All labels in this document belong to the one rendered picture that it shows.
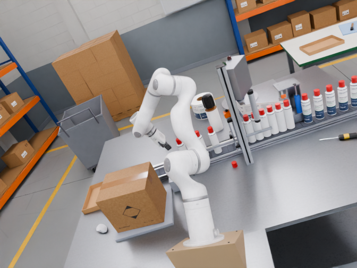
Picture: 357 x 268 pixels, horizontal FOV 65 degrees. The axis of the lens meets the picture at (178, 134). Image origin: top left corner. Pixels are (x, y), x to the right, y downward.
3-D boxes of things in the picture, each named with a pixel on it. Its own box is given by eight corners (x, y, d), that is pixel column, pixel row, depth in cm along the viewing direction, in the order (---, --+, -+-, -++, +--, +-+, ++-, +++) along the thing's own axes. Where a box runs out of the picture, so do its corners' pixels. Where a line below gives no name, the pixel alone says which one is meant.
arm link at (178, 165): (213, 196, 129) (203, 146, 134) (179, 203, 120) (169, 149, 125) (198, 199, 139) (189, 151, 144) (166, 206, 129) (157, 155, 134)
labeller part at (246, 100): (252, 87, 250) (252, 86, 249) (263, 101, 223) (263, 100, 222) (219, 99, 254) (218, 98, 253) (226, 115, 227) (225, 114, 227)
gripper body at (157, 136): (154, 132, 175) (167, 143, 180) (155, 124, 184) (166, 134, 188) (146, 139, 177) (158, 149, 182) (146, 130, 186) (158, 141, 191)
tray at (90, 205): (127, 177, 215) (125, 173, 213) (122, 201, 193) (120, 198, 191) (92, 189, 219) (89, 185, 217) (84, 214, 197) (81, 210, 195)
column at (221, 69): (252, 159, 180) (223, 63, 147) (254, 163, 176) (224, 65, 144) (245, 161, 181) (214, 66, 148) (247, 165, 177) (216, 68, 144)
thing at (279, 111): (285, 126, 187) (280, 100, 177) (288, 131, 182) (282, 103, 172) (278, 129, 187) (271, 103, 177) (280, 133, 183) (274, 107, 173)
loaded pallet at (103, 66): (150, 93, 591) (119, 27, 522) (147, 110, 520) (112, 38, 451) (99, 112, 609) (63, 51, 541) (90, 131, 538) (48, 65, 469)
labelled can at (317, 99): (322, 114, 183) (319, 86, 173) (326, 118, 179) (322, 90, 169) (314, 117, 184) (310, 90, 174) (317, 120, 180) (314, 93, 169)
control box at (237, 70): (253, 84, 163) (245, 53, 154) (242, 100, 152) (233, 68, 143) (236, 86, 169) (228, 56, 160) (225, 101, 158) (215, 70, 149)
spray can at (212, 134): (221, 148, 193) (212, 124, 183) (222, 152, 188) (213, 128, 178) (214, 150, 194) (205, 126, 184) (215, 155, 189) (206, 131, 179)
